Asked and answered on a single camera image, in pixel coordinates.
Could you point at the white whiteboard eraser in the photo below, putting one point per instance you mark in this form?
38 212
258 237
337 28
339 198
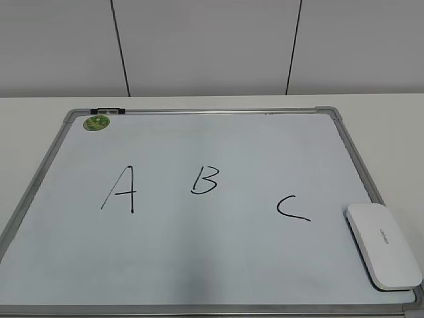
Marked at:
388 258

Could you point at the round green magnet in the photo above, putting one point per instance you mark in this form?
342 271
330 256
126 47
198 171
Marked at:
96 123

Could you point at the white whiteboard with grey frame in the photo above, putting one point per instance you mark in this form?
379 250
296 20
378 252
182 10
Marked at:
178 213

